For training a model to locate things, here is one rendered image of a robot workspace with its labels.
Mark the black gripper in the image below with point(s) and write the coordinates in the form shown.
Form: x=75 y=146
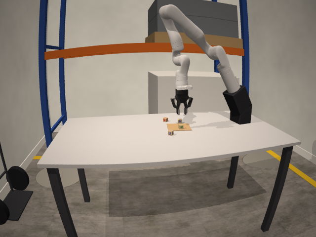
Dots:
x=181 y=99

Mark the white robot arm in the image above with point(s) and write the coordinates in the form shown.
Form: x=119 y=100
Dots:
x=170 y=13

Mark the tan square mat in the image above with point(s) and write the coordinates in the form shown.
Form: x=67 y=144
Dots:
x=174 y=126

